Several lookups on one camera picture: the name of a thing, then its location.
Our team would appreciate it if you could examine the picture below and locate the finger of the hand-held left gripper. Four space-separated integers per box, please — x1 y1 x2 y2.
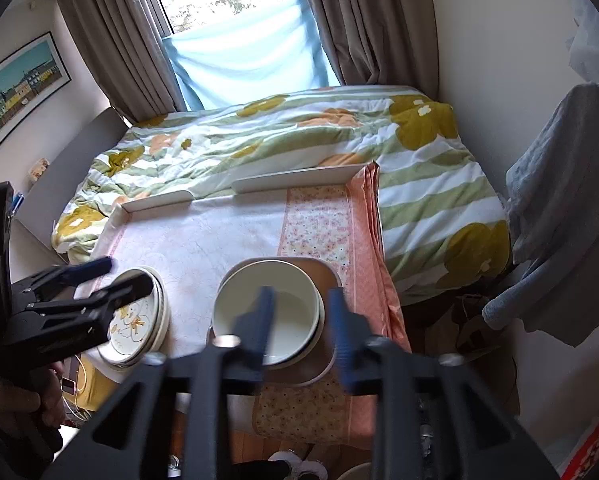
10 256 114 307
10 272 154 368

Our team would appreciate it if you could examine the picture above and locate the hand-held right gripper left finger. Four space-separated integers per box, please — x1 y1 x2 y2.
42 286 278 480

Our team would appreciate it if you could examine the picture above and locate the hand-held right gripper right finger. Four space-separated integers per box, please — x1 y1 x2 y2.
327 286 560 480

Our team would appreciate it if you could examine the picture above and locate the thick-rimmed cream bowl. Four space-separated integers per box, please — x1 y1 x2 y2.
214 258 326 368

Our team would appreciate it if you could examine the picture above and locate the small cream bowl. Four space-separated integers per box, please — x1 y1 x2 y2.
213 260 321 365

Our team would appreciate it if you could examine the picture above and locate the floral print plate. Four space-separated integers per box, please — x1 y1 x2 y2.
104 272 161 361

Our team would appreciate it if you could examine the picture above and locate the pink square bowl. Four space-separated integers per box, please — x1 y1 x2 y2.
207 256 341 387

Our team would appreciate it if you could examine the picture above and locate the white deep plate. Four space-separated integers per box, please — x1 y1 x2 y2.
110 267 168 363

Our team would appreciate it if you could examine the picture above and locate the cream plate with yellow centre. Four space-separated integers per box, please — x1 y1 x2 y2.
97 269 173 370

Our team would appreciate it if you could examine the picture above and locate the person's left forearm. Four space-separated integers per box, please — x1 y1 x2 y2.
0 410 55 480

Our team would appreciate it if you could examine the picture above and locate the person's left hand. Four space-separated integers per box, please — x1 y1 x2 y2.
0 367 66 431

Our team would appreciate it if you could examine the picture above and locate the pink floral-border tablecloth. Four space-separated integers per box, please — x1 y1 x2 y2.
74 162 413 443

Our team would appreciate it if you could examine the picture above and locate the grey headboard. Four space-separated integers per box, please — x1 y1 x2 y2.
10 107 133 266

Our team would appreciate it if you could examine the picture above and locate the white tray table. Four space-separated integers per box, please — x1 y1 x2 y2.
114 162 367 216

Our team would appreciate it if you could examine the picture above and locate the brown paper bag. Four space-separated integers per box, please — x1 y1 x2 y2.
419 294 520 416

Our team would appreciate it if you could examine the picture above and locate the floral striped blanket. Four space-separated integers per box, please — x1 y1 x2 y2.
52 85 510 306

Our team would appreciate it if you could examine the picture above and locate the brown curtain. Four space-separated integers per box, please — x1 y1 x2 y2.
297 0 440 98
54 0 188 126

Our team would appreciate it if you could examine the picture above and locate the light blue cloth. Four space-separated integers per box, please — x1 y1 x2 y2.
162 0 330 111

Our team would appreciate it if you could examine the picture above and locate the grey garment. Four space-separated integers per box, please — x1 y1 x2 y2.
482 82 599 348

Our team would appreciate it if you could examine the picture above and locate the white cable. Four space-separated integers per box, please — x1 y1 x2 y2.
62 355 96 421

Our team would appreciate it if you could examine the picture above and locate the wall poster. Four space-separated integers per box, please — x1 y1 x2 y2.
0 31 73 153

